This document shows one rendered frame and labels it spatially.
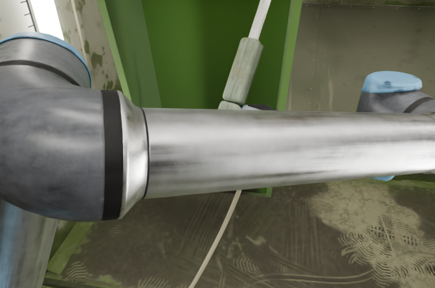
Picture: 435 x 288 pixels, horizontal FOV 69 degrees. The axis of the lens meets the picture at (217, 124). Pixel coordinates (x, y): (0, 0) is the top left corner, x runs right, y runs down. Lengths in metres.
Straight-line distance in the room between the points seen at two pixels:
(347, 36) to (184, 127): 2.28
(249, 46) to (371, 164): 0.43
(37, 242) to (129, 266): 1.39
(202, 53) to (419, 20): 1.69
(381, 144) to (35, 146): 0.35
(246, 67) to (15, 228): 0.52
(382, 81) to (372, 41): 1.93
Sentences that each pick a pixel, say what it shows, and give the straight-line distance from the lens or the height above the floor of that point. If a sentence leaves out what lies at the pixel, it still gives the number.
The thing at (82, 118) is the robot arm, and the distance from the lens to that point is 0.25.
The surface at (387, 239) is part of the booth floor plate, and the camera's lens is 2.15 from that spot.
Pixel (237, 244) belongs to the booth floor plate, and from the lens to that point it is 1.90.
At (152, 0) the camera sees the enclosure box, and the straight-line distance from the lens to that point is 1.41.
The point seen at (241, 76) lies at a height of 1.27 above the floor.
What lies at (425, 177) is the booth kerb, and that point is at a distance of 2.62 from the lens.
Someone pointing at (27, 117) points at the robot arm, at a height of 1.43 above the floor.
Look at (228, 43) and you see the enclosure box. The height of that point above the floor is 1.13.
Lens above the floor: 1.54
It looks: 32 degrees down
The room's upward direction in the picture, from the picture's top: straight up
